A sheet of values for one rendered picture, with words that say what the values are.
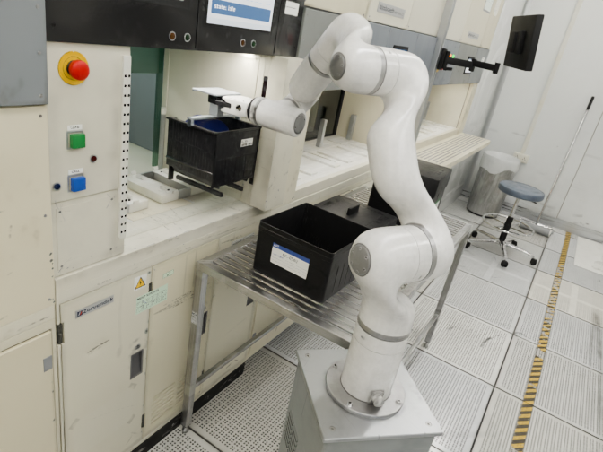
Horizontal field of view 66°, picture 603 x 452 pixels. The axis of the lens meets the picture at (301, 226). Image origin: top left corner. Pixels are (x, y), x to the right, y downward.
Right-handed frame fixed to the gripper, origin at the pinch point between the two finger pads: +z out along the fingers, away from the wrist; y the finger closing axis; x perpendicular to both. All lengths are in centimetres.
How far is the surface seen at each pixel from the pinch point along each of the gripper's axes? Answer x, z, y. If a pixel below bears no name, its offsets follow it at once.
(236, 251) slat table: -50, -15, 1
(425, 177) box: -23, -52, 76
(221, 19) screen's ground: 23.5, -10.1, -13.6
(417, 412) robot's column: -49, -92, -27
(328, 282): -42, -53, -4
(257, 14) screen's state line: 26.2, -10.0, 1.9
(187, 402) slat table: -108, -14, -15
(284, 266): -43, -38, -5
